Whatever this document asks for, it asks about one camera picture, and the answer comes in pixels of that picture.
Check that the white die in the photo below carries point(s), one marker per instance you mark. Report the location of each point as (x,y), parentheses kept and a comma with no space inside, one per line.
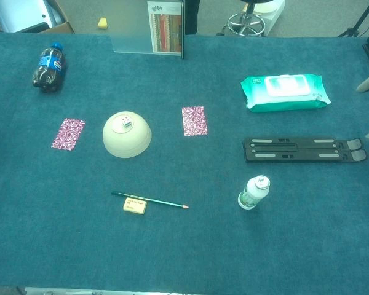
(126,122)

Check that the black tripod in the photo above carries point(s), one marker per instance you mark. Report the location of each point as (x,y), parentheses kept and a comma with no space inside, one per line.
(361,21)

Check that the green wet wipes pack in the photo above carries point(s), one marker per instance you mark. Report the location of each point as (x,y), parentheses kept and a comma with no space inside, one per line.
(284,92)

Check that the black folding laptop stand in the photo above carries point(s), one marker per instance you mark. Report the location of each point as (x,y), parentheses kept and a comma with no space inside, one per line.
(298,149)

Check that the white box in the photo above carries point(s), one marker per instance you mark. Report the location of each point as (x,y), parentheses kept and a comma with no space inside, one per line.
(273,13)

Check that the chair base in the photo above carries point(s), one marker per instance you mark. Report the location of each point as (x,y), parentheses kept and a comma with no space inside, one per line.
(247,21)

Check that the small white drink bottle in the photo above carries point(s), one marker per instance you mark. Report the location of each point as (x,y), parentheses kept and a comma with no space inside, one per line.
(253,193)

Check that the red patterned playing card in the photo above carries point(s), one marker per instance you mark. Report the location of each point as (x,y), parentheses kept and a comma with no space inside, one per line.
(68,134)
(195,121)

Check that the teal carpet table cover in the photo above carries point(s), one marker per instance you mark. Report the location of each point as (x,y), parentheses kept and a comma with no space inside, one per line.
(184,246)

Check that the green pencil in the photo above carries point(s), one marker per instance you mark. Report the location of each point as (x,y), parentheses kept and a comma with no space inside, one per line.
(150,200)

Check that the upturned cream bowl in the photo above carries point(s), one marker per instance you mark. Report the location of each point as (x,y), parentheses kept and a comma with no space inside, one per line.
(126,141)

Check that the yellow eraser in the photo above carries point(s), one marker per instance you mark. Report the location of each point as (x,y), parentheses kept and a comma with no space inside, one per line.
(135,206)

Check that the yellow sponge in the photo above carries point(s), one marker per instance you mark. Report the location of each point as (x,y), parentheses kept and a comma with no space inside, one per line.
(103,23)

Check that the cardboard box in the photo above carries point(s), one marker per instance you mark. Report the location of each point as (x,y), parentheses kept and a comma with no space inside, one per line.
(58,26)

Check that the Pepsi cola bottle blue cap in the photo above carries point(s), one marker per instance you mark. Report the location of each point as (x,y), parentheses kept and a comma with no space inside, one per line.
(49,69)

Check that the white device in box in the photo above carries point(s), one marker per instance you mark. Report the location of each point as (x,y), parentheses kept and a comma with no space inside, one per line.
(21,13)

